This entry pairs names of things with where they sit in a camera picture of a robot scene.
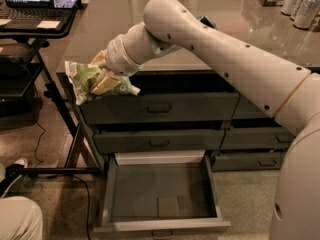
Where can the black and white sneaker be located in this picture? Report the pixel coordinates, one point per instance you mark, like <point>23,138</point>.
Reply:
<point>11,174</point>

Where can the top left grey drawer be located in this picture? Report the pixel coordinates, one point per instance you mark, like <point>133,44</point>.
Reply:
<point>153,108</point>

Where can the black laptop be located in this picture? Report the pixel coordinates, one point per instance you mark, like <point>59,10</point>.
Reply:
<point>35,16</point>

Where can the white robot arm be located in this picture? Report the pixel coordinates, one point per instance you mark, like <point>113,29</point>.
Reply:
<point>284,91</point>

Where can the bottom right grey drawer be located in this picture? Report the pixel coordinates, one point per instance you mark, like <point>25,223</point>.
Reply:
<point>244,161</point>

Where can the green jalapeno chip bag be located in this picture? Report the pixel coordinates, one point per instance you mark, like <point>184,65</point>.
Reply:
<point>83,76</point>

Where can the person's khaki knee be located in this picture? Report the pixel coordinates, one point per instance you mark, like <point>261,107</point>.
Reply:
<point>20,219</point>

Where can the middle right grey drawer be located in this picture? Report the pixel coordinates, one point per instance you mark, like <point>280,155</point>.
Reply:
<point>257,138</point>

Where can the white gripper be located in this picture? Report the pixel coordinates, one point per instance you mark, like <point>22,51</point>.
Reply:
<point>115,57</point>

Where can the top right grey drawer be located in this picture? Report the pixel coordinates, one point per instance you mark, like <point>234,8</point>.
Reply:
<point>245,109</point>

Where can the grey drawer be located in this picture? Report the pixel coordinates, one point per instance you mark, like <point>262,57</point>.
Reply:
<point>257,138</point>
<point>163,140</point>
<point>244,161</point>
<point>245,109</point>
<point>153,108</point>

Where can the open bottom left drawer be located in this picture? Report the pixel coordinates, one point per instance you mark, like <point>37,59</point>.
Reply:
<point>159,201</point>

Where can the black crumpled chip bag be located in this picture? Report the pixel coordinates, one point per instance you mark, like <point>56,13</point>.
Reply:
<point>207,21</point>

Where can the grey cabinet with counter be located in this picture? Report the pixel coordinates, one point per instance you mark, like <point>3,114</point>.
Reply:
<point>181,71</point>

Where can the black laptop stand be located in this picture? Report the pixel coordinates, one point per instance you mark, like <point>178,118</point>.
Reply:
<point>25,53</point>

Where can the middle left grey drawer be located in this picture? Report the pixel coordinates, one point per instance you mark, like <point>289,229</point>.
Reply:
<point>163,140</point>

